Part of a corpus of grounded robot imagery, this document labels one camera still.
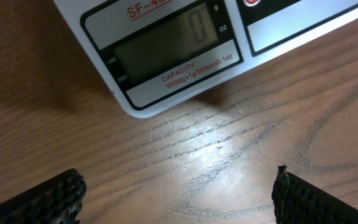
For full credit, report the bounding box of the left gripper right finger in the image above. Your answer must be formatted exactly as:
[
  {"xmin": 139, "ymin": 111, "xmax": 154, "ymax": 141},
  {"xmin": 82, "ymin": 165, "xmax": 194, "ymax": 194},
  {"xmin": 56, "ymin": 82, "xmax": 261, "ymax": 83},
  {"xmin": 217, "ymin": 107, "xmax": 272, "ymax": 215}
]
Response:
[{"xmin": 272, "ymin": 165, "xmax": 358, "ymax": 224}]

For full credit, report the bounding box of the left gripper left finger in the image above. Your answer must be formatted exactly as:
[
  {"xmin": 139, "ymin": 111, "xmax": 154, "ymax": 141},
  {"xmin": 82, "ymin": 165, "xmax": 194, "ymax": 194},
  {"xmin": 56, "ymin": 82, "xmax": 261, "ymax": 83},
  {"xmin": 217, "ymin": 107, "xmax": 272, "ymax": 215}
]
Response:
[{"xmin": 0, "ymin": 169, "xmax": 87, "ymax": 224}]

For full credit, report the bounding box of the white digital kitchen scale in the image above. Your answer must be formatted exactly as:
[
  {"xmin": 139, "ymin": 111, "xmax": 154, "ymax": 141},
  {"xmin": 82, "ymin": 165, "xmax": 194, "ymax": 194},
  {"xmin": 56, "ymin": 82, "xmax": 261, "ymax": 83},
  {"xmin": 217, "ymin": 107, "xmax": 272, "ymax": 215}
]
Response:
[{"xmin": 55, "ymin": 0, "xmax": 358, "ymax": 118}]

